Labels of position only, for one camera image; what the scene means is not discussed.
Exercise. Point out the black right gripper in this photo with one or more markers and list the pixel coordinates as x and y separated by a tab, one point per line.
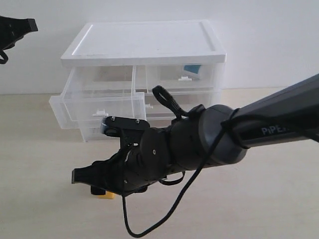
130	170

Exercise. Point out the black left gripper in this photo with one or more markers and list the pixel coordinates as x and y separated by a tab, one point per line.
13	29

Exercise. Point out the yellow cheese wedge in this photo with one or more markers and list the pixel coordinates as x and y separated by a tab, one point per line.
108	195

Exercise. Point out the white bottle teal label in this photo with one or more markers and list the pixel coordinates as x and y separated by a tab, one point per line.
191	71

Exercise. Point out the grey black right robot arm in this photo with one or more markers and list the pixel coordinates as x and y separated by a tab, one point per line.
199	138

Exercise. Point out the white plastic drawer cabinet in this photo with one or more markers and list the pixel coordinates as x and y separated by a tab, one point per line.
175	42

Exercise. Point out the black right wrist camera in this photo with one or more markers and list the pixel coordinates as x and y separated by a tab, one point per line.
128	130

